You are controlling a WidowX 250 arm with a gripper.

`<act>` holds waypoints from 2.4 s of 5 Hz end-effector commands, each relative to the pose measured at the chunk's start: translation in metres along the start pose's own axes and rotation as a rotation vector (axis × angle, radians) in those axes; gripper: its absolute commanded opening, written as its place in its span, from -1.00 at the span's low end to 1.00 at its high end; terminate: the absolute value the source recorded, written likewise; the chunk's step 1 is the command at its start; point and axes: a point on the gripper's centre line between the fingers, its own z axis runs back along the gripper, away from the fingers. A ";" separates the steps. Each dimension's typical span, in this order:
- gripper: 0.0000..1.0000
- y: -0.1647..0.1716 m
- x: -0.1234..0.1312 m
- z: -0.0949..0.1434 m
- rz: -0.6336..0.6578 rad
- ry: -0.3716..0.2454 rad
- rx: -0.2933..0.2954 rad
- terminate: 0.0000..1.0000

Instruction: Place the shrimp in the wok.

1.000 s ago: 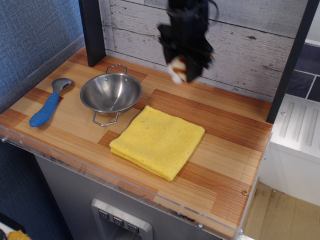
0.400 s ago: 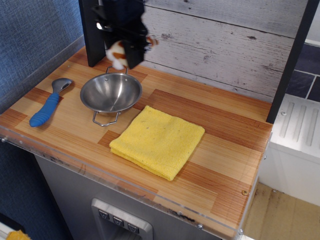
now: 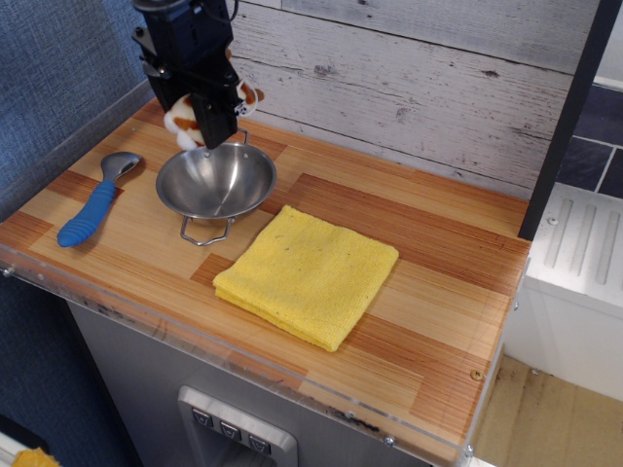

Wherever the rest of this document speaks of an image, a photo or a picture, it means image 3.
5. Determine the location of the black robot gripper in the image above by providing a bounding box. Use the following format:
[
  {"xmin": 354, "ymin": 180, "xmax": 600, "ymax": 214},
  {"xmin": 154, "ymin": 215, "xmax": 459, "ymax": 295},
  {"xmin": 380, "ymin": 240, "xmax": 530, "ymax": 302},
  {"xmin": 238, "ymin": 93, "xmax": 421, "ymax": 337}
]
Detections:
[{"xmin": 132, "ymin": 0, "xmax": 239, "ymax": 149}]

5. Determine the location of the plush shrimp toy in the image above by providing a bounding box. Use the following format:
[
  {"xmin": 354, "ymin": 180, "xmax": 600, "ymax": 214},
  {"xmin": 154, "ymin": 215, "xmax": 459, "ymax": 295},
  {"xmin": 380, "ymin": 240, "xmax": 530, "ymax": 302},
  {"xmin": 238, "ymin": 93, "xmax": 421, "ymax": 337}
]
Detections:
[{"xmin": 164, "ymin": 72, "xmax": 265, "ymax": 150}]

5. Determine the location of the small steel wok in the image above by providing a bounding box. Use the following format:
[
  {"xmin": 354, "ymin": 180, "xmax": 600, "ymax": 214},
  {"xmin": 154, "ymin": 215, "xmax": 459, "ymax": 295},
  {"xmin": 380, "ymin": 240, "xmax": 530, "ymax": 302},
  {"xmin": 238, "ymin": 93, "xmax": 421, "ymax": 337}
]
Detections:
[{"xmin": 156, "ymin": 130, "xmax": 277, "ymax": 247}]

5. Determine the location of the folded yellow cloth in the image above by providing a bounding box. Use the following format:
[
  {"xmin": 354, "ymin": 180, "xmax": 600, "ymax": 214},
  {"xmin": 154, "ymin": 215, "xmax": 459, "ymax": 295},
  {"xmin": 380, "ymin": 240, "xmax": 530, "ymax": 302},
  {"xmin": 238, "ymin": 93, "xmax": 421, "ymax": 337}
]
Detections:
[{"xmin": 213, "ymin": 205, "xmax": 399, "ymax": 352}]

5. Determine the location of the clear acrylic edge guard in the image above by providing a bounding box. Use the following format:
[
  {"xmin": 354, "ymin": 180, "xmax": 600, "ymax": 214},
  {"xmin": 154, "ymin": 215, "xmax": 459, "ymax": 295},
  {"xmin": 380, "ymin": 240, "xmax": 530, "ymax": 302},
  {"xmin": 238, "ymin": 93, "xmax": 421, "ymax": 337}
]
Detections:
[{"xmin": 1, "ymin": 235, "xmax": 529, "ymax": 466}]

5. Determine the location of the silver dispenser button panel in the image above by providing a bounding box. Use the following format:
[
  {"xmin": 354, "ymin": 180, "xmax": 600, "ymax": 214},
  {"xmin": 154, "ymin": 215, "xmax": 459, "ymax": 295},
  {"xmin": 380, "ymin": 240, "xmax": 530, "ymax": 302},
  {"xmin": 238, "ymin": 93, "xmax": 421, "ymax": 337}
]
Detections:
[{"xmin": 177, "ymin": 385, "xmax": 299, "ymax": 466}]

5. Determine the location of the yellow object at corner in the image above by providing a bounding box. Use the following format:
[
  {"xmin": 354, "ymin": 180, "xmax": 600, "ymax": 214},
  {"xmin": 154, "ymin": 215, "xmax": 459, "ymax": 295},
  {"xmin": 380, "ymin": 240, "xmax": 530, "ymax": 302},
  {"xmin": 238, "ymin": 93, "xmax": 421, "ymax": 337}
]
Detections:
[{"xmin": 11, "ymin": 449, "xmax": 60, "ymax": 467}]

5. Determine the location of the white ribbed cabinet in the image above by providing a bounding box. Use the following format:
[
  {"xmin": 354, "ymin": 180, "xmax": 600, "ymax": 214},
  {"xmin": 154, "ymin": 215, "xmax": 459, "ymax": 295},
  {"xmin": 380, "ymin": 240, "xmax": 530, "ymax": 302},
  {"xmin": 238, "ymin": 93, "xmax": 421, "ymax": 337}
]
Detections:
[{"xmin": 504, "ymin": 184, "xmax": 622, "ymax": 400}]

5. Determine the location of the blue handled ice cream scoop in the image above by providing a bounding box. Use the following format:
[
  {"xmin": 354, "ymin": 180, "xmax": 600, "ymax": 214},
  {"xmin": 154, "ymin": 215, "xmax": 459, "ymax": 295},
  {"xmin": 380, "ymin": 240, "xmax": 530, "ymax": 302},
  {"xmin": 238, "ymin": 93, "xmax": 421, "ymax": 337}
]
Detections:
[{"xmin": 56, "ymin": 152, "xmax": 142, "ymax": 248}]

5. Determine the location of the dark right upright post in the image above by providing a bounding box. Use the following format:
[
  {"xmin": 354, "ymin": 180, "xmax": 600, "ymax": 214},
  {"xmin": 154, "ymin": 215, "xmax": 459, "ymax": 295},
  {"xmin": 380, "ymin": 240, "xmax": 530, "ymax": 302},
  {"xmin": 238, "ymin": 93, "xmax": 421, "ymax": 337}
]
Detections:
[{"xmin": 518, "ymin": 0, "xmax": 622, "ymax": 240}]

